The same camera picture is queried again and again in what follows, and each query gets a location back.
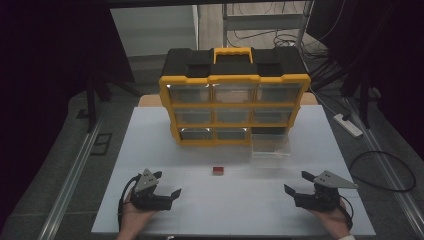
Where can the grey metal stand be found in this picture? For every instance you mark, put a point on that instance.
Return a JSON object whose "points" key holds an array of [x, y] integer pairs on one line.
{"points": [[266, 21]]}

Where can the person's right hand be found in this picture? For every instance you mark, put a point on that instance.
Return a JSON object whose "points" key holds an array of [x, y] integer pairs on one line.
{"points": [[333, 221]]}

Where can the dark curtain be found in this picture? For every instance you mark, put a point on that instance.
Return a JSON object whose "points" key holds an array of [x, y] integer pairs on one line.
{"points": [[43, 66], [393, 50]]}

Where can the person's left hand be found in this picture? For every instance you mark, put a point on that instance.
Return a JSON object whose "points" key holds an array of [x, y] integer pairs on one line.
{"points": [[133, 218]]}

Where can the metal floor rail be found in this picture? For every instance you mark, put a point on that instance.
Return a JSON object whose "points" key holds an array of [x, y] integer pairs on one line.
{"points": [[66, 186], [390, 166]]}

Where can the clear plastic drawer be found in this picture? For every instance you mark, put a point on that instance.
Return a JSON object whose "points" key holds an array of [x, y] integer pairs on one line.
{"points": [[270, 146]]}

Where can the white power strip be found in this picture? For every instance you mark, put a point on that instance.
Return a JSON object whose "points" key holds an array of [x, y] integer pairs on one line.
{"points": [[348, 125]]}

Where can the black rectangular floor frame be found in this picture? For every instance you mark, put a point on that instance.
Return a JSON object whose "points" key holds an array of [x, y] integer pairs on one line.
{"points": [[101, 144]]}

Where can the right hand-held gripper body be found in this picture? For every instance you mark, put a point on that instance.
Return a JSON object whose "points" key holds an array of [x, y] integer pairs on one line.
{"points": [[321, 196]]}

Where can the yellow and black organizer cabinet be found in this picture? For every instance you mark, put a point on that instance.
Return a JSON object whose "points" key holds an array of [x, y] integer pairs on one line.
{"points": [[233, 68]]}

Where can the grid of small organizer drawers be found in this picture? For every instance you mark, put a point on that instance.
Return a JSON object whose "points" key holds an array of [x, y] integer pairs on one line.
{"points": [[192, 94]]}

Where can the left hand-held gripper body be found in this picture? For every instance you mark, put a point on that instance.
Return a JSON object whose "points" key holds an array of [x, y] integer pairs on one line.
{"points": [[150, 200]]}

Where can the black stand leg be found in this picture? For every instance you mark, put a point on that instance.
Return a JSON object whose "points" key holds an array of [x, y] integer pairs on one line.
{"points": [[365, 100], [91, 100]]}

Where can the small red block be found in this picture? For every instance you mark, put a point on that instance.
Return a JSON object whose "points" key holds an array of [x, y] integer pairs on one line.
{"points": [[218, 170]]}

